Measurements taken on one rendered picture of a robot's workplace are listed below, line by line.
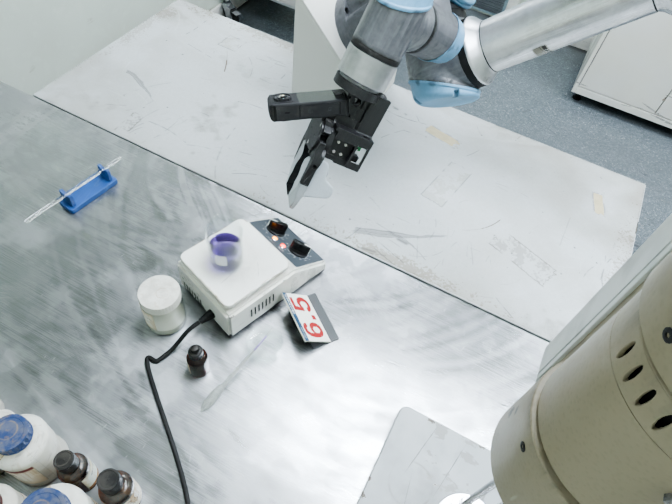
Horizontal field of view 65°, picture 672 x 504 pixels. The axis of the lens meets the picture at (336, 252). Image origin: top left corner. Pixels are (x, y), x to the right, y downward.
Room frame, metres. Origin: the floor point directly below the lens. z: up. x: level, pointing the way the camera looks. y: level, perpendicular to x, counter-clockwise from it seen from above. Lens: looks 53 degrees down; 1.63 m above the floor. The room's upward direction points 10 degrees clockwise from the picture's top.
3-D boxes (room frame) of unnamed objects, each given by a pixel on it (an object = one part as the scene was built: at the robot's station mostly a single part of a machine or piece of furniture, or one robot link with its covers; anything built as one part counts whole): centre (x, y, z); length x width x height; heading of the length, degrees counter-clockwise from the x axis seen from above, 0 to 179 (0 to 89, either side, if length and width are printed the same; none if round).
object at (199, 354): (0.30, 0.17, 0.93); 0.03 x 0.03 x 0.07
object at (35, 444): (0.14, 0.32, 0.96); 0.06 x 0.06 x 0.11
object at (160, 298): (0.37, 0.24, 0.94); 0.06 x 0.06 x 0.08
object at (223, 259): (0.44, 0.16, 1.02); 0.06 x 0.05 x 0.08; 29
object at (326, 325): (0.41, 0.02, 0.92); 0.09 x 0.06 x 0.04; 34
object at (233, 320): (0.46, 0.13, 0.94); 0.22 x 0.13 x 0.08; 142
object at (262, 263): (0.44, 0.15, 0.98); 0.12 x 0.12 x 0.01; 52
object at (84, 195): (0.59, 0.45, 0.92); 0.10 x 0.03 x 0.04; 153
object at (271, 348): (0.35, 0.08, 0.91); 0.06 x 0.06 x 0.02
